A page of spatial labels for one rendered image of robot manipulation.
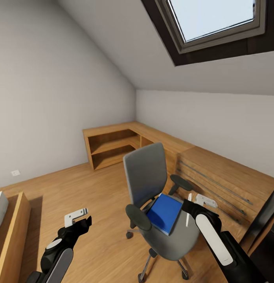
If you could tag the cabinet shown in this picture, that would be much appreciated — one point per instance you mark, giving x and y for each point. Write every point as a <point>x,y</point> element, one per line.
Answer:
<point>261,251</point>
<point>239,191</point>

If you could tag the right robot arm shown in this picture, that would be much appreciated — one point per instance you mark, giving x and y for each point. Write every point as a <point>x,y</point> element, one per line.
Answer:
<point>232,259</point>

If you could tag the swivel chair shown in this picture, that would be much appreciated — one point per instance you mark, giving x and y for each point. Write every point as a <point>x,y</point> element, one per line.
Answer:
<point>146,174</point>

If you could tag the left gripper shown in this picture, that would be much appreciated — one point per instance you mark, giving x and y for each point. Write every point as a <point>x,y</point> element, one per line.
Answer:
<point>79,228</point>

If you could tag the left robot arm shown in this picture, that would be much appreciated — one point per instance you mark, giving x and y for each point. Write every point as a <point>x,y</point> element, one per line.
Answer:
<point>59,254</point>

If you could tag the folder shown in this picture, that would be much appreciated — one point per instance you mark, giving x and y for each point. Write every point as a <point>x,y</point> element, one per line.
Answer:
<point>163,213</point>

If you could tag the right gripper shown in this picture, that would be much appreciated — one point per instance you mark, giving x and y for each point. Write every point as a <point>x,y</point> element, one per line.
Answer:
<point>188,206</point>

